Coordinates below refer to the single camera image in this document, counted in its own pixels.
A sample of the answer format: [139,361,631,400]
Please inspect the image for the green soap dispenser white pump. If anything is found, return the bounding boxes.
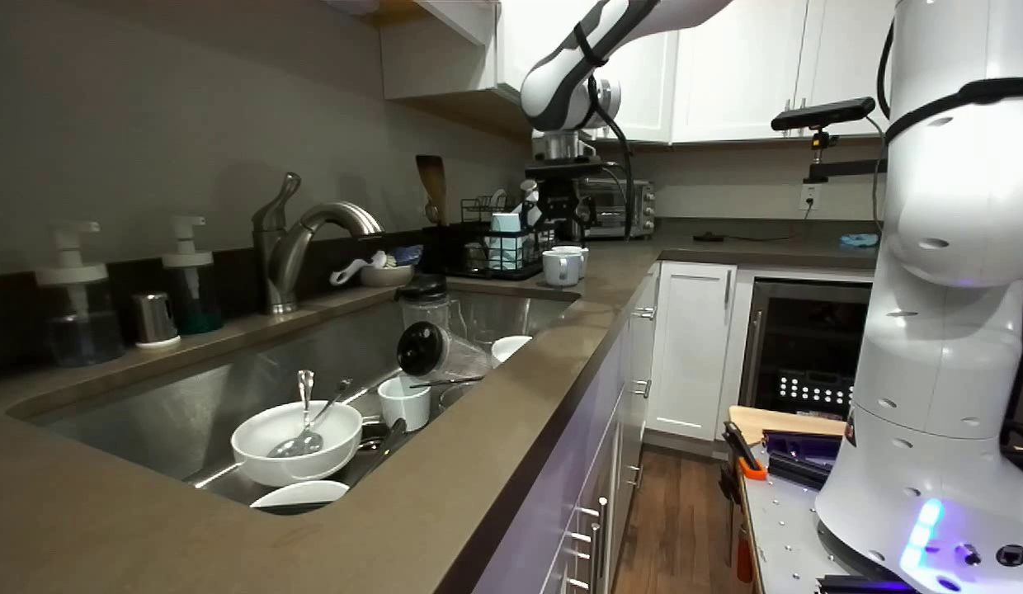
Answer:
[158,213,227,336]

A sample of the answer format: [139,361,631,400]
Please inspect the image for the wooden board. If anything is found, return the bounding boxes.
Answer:
[726,404,853,444]

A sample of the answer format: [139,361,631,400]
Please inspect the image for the silver toaster oven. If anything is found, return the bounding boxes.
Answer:
[575,176,661,245]

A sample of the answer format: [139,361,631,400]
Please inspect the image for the white wall cabinets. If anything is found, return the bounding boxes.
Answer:
[377,0,935,145]

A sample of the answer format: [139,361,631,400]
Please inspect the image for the black base cable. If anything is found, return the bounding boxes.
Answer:
[874,15,1023,151]

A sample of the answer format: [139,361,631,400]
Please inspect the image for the light blue container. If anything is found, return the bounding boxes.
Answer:
[489,205,529,275]

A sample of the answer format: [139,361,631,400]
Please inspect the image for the small white bowl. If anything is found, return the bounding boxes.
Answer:
[248,479,353,514]

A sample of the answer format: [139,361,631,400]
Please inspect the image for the black wire dish rack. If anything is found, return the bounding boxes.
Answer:
[455,193,559,285]

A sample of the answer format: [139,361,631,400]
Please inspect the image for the metal spoon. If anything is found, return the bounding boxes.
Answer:
[271,366,350,459]

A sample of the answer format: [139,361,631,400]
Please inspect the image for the brushed metal faucet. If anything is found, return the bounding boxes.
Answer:
[250,168,389,319]

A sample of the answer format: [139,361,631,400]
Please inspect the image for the white ceramic bowl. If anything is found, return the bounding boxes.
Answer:
[227,398,366,493]

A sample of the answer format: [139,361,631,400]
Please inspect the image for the stainless steel sink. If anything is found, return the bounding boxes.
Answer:
[9,279,588,523]

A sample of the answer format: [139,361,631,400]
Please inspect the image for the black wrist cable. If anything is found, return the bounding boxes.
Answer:
[575,18,638,241]

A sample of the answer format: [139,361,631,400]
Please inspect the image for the small white cup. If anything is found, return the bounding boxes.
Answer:
[377,373,435,437]

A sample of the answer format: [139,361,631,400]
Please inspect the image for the lavender counter cabinet fronts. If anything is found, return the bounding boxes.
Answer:
[472,261,665,594]

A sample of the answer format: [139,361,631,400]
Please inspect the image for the white speckled robot table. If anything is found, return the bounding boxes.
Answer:
[735,466,922,594]

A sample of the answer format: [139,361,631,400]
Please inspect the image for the small metal cup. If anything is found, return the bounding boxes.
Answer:
[130,292,186,354]

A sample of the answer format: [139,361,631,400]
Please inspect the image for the white base cabinet door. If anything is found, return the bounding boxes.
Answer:
[645,257,738,444]

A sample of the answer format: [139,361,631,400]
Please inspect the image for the orange black hand tool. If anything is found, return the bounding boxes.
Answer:
[720,418,774,487]

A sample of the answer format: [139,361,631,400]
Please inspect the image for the black camera on stand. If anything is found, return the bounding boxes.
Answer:
[769,95,887,185]

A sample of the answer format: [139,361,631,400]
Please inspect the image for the dark purple box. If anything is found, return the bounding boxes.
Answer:
[762,428,844,488]

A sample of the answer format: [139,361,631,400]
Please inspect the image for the wooden spatula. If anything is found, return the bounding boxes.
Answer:
[414,151,451,229]

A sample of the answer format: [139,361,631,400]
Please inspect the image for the white round plate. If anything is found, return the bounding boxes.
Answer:
[489,333,536,366]

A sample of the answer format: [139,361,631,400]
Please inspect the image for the clear soap dispenser white pump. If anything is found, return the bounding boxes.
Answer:
[34,217,130,370]

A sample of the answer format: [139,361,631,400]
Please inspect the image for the black round object in sink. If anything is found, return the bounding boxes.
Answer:
[397,318,499,389]

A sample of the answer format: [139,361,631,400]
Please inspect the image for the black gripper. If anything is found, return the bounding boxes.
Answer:
[536,161,588,241]

